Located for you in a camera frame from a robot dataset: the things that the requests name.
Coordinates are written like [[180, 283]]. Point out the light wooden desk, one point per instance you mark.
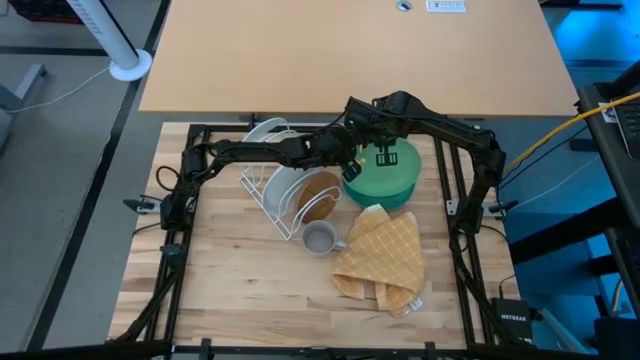
[[300, 60]]

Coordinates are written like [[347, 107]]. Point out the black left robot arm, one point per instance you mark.
[[260, 149]]

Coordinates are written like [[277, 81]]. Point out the white socket panel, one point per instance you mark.
[[445, 5]]

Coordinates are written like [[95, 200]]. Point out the grey mug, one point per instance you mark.
[[320, 239]]

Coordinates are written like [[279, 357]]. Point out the black aluminium frame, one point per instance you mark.
[[225, 128]]

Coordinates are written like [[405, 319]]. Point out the grey metal table leg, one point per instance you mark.
[[27, 82]]

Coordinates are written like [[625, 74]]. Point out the yellow checked cloth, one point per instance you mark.
[[385, 255]]

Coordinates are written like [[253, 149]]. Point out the white plate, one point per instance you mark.
[[275, 192]]

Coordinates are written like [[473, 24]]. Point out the brown wooden plate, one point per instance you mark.
[[322, 187]]

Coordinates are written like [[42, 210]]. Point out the dark crate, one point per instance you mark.
[[40, 10]]

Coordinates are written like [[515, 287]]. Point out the black equipment cart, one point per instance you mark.
[[615, 150]]

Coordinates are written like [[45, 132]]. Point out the white pole with round base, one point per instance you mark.
[[125, 57]]

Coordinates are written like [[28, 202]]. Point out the green plate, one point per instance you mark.
[[395, 182]]

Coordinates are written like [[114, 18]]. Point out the black Netgear switch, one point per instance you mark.
[[512, 318]]

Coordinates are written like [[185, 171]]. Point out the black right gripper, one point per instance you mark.
[[380, 132]]

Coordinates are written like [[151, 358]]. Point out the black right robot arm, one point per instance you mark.
[[450, 125]]

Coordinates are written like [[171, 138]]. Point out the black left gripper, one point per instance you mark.
[[340, 145]]

